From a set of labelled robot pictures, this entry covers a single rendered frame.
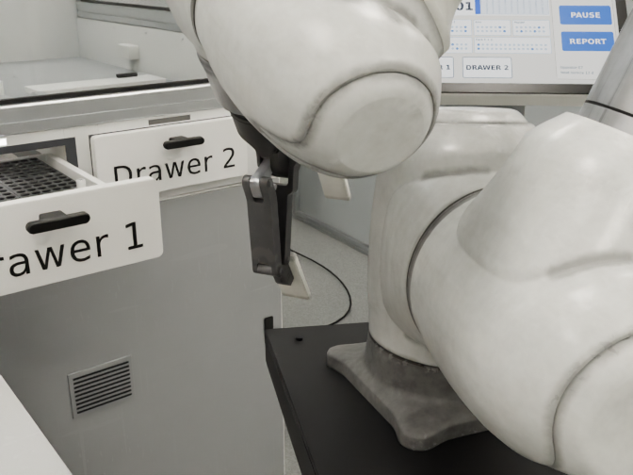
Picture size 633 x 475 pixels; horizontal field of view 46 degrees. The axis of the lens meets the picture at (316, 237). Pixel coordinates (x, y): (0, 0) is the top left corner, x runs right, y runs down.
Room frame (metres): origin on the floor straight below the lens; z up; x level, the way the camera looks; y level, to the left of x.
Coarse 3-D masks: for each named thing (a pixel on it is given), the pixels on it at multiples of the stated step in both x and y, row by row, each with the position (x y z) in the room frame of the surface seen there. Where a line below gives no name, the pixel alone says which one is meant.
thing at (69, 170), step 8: (0, 160) 1.17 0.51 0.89; (8, 160) 1.17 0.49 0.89; (48, 160) 1.20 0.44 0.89; (56, 160) 1.17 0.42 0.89; (64, 160) 1.17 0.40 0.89; (56, 168) 1.17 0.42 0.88; (64, 168) 1.14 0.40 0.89; (72, 168) 1.12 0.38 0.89; (72, 176) 1.12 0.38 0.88; (80, 176) 1.09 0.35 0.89; (88, 176) 1.07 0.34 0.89; (88, 184) 1.07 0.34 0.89; (96, 184) 1.04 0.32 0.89
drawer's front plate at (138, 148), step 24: (216, 120) 1.33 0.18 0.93; (96, 144) 1.19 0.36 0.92; (120, 144) 1.21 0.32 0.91; (144, 144) 1.24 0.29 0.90; (216, 144) 1.32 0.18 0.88; (240, 144) 1.35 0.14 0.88; (96, 168) 1.19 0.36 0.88; (192, 168) 1.29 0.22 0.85; (216, 168) 1.32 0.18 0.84; (240, 168) 1.35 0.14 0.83
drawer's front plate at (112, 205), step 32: (64, 192) 0.88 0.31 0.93; (96, 192) 0.90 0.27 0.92; (128, 192) 0.92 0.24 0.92; (0, 224) 0.82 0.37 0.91; (96, 224) 0.89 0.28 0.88; (160, 224) 0.95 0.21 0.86; (0, 256) 0.82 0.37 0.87; (32, 256) 0.84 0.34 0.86; (64, 256) 0.87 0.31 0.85; (96, 256) 0.89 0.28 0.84; (128, 256) 0.92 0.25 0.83; (0, 288) 0.82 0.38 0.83
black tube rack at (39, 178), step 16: (16, 160) 1.15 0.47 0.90; (32, 160) 1.15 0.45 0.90; (0, 176) 1.06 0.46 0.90; (16, 176) 1.05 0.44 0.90; (32, 176) 1.05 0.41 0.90; (48, 176) 1.06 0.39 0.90; (64, 176) 1.06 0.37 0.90; (0, 192) 0.97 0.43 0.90; (16, 192) 0.97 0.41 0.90; (32, 192) 0.98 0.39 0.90
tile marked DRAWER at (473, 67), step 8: (464, 64) 1.46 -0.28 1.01; (472, 64) 1.46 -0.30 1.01; (480, 64) 1.46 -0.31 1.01; (488, 64) 1.46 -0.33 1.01; (496, 64) 1.46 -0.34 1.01; (504, 64) 1.46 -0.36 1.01; (464, 72) 1.45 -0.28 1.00; (472, 72) 1.45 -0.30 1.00; (480, 72) 1.45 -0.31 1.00; (488, 72) 1.45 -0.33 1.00; (496, 72) 1.45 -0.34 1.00; (504, 72) 1.45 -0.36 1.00
